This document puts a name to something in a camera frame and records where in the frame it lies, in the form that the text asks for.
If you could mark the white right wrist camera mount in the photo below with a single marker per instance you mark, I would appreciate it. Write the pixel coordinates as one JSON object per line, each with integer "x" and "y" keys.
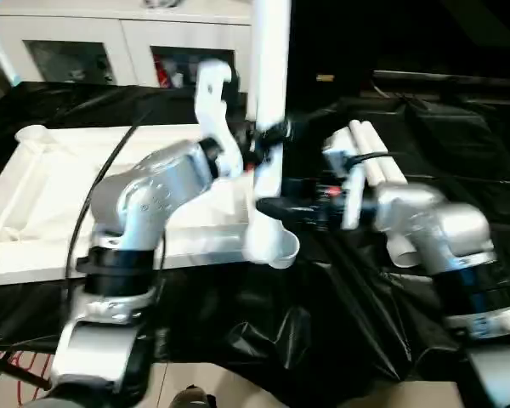
{"x": 348, "y": 187}

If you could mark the white glass-door cabinet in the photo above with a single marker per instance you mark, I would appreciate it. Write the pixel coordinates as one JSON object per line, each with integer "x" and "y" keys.
{"x": 110, "y": 30}

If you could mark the patterned bowl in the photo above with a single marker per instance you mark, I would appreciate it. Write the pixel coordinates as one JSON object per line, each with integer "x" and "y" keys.
{"x": 161, "y": 2}

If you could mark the dark robot foot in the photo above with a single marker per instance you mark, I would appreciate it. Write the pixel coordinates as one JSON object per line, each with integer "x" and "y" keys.
{"x": 191, "y": 397}

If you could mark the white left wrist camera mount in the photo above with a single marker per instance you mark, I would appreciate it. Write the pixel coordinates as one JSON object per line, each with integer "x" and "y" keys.
{"x": 214, "y": 119}

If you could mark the black work mat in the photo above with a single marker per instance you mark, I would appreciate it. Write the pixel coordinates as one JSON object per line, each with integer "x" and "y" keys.
{"x": 344, "y": 297}

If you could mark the long black bar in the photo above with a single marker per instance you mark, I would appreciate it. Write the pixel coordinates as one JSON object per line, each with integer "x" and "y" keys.
{"x": 442, "y": 83}

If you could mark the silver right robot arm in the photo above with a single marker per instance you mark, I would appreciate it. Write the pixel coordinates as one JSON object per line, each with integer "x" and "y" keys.
{"x": 442, "y": 229}

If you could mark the light blue strip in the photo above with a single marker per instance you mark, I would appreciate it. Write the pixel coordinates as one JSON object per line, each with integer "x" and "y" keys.
{"x": 2, "y": 51}

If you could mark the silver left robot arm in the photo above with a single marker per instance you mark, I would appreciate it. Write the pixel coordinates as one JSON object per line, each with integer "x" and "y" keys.
{"x": 153, "y": 191}

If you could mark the white plastic table top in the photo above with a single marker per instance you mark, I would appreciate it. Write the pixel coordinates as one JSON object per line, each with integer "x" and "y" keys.
{"x": 47, "y": 191}

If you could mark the red packet behind glass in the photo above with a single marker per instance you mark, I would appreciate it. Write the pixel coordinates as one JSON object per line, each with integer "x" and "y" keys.
{"x": 161, "y": 72}

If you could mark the white bottle behind glass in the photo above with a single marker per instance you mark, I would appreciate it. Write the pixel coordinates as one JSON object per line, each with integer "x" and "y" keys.
{"x": 177, "y": 80}

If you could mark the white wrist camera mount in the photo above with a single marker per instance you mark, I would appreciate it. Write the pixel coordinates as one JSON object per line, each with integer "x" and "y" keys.
{"x": 214, "y": 119}
{"x": 348, "y": 187}

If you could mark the small yellow label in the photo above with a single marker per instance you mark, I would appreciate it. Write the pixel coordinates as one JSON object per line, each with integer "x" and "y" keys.
{"x": 325, "y": 77}

